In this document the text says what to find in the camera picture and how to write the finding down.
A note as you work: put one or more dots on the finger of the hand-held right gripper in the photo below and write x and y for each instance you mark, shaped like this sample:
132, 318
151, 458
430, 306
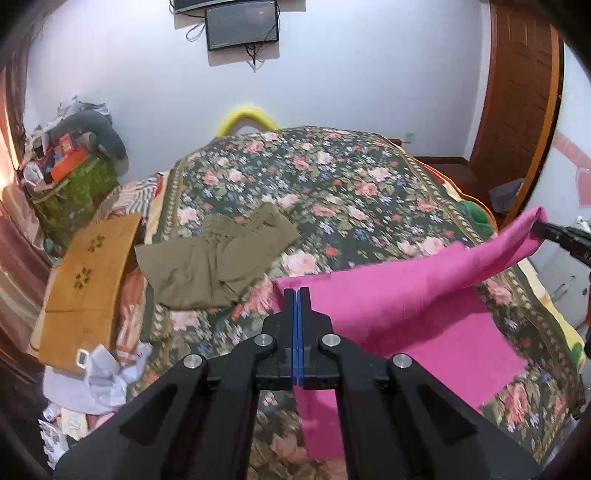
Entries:
561, 235

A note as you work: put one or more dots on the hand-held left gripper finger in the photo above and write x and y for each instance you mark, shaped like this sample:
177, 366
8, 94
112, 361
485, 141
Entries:
301, 332
295, 332

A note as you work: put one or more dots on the pink pants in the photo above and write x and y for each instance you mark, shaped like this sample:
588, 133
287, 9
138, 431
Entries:
415, 314

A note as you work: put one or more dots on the olive green pants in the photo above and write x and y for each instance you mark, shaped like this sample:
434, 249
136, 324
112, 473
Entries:
194, 267

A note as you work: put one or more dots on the dark grey cloth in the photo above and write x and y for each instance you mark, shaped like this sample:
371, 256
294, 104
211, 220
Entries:
508, 196

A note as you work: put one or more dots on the green and orange pillow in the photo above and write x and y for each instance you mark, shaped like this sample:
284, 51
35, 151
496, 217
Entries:
478, 214

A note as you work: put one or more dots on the dark floral blanket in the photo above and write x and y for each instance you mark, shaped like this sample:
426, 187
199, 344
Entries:
346, 184

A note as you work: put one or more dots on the wooden board with flower cutouts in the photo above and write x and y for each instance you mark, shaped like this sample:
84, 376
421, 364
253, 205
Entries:
87, 286

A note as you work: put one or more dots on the striped blanket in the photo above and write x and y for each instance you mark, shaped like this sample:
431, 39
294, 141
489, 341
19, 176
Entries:
134, 194

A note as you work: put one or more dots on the white crumpled plastic bag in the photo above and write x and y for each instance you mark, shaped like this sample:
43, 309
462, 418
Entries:
74, 392

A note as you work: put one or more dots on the pile of papers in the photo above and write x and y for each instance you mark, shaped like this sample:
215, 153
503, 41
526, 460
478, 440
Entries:
64, 429

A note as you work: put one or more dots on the green patterned bag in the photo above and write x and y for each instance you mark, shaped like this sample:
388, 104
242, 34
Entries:
78, 194

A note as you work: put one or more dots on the grey neck pillow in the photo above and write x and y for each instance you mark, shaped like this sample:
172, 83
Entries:
106, 134

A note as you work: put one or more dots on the orange box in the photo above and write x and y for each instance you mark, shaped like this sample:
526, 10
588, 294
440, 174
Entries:
69, 164

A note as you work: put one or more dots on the pink striped curtain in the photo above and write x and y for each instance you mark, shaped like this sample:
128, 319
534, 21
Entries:
18, 277

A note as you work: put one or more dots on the red box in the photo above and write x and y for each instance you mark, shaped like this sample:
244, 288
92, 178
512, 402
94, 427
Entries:
64, 143

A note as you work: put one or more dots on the pile of clothes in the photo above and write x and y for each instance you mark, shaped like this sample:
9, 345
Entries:
78, 108

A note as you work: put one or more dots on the yellow foam bed rail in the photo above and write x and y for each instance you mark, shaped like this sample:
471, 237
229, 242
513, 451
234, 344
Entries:
240, 112

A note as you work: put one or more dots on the small wall monitor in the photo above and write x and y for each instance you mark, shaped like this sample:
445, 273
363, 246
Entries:
242, 25

